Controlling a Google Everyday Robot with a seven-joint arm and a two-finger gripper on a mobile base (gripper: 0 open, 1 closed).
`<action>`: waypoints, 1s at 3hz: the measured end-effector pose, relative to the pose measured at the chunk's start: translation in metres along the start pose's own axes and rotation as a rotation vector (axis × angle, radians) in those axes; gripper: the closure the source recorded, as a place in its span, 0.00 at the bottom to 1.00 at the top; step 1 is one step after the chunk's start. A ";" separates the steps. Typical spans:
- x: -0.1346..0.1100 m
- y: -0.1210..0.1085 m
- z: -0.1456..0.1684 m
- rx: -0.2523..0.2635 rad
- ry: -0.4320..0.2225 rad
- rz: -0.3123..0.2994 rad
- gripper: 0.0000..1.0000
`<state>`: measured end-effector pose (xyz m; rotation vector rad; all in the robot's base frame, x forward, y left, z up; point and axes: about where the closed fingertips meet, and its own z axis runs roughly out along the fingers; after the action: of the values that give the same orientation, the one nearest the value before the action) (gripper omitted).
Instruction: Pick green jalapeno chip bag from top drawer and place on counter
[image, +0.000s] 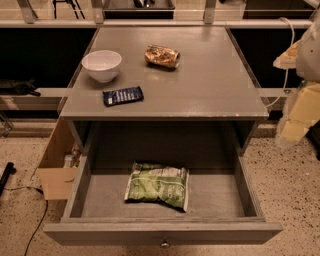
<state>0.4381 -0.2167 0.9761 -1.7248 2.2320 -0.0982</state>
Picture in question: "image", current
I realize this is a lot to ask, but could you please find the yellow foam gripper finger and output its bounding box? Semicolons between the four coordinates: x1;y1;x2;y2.
276;83;320;148
273;40;301;70

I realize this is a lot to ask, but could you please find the green jalapeno chip bag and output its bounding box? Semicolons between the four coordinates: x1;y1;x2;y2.
124;162;189;212

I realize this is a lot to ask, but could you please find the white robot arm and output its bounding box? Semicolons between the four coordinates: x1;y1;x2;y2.
273;20;320;148

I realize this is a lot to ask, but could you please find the open grey top drawer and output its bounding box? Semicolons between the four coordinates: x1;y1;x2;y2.
43;120;284;247

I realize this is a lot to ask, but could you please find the metal drawer knob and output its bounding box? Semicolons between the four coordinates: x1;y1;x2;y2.
160;239;170;248

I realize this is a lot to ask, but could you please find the crushed golden soda can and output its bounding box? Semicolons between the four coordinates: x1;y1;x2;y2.
145;44;180;69

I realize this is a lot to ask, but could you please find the white ceramic bowl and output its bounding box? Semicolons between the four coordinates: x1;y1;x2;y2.
81;50;122;83

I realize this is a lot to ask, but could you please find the bottle inside cardboard box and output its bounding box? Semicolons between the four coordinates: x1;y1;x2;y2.
63;154;75;168

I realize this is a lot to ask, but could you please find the brown cardboard box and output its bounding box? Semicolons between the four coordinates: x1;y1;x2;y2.
37;119;77;200

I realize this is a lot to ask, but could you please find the black object on ledge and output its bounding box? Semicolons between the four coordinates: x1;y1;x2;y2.
0;79;41;97

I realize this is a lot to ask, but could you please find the black bar on floor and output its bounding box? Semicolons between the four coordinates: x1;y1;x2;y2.
0;162;16;196

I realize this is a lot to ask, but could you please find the white hanging cable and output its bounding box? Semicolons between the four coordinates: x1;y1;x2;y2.
264;16;297;109

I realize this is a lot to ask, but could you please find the black floor cable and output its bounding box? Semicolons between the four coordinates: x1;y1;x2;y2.
3;185;49;256

